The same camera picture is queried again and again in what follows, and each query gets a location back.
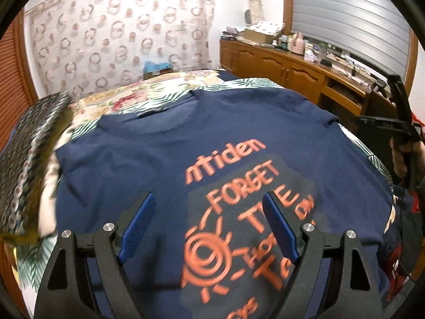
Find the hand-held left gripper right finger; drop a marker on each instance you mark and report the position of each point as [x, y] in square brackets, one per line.
[279, 226]

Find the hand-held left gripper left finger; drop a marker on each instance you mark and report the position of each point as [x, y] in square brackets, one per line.
[139, 226]

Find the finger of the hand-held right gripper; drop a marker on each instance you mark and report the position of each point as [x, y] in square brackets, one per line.
[375, 121]

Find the navy t-shirt with orange print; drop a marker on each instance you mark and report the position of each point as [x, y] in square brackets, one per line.
[149, 146]

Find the person's right hand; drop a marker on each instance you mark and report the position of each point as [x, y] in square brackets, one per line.
[401, 161]

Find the cream cloth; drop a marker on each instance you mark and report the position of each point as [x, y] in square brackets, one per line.
[49, 189]

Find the wooden cabinet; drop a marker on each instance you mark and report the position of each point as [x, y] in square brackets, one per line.
[282, 66]

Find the pink bottle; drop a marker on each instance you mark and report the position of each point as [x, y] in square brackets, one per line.
[298, 44]

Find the grey window blind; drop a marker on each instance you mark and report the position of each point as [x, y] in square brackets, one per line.
[348, 13]

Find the palm leaf print blanket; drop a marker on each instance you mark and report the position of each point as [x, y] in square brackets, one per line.
[30, 262]

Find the dark garment with red print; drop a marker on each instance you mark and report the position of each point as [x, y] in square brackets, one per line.
[398, 239]

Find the floral quilt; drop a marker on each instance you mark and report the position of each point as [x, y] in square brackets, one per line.
[116, 101]

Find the dark patterned pillow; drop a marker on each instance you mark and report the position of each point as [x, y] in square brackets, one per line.
[26, 159]

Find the floral print cloth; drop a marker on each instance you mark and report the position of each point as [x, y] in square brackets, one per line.
[267, 26]

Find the cardboard box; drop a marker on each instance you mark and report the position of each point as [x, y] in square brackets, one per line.
[257, 38]

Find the blue plastic bag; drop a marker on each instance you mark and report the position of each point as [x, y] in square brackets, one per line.
[156, 66]

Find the wooden slatted door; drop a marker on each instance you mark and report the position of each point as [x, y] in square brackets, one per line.
[20, 73]

